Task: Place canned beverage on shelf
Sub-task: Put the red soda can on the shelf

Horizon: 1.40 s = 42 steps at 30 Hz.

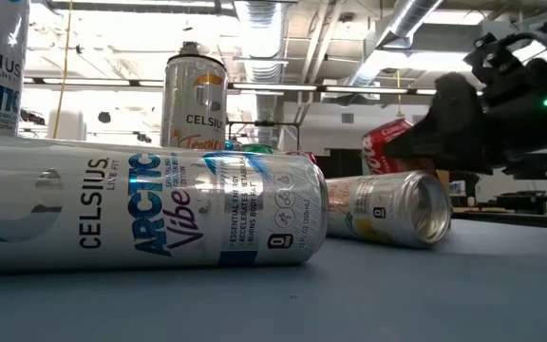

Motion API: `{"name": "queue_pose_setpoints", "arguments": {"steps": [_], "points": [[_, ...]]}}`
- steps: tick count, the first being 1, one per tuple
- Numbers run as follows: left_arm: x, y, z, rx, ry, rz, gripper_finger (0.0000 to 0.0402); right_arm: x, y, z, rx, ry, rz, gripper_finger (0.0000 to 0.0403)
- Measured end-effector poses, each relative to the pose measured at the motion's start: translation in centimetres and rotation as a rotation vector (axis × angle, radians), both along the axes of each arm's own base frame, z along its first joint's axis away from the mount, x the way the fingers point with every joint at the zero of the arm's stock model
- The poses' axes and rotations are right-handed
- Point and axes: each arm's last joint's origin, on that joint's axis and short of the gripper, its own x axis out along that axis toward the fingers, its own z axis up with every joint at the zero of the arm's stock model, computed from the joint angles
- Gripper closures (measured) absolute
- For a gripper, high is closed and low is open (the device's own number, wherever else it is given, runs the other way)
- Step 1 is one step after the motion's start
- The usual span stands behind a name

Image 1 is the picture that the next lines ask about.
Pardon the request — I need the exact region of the white Celsius Tropical Vibe can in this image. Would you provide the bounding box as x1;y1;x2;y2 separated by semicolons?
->
160;51;230;151
325;169;454;250

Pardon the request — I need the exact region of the black desk monitor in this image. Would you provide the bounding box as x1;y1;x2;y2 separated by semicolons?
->
503;151;547;181

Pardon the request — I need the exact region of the yellow hanging cord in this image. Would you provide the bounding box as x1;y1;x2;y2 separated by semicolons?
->
52;0;74;140

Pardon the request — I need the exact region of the green Sprite can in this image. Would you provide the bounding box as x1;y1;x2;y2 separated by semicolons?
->
241;143;275;155

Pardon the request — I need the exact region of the long light rail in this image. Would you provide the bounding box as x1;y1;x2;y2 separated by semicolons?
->
22;76;439;99

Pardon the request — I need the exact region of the black computer cabinet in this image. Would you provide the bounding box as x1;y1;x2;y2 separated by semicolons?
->
448;171;481;208

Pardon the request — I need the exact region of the silver ribbed air duct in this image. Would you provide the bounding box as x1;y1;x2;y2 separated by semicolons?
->
233;0;288;148
347;0;445;94

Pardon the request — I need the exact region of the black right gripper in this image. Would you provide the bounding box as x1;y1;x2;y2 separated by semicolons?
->
383;30;547;173

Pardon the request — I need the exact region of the white cylindrical tank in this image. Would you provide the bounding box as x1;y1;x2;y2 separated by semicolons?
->
47;107;88;142

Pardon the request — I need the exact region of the black office desk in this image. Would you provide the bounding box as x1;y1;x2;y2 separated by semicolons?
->
477;189;547;216

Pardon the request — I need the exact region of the blue grey table mat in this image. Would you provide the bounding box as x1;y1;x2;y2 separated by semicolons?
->
0;216;547;342

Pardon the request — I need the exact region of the red Coca-Cola can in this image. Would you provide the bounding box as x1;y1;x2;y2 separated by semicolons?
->
294;150;318;166
362;118;439;177

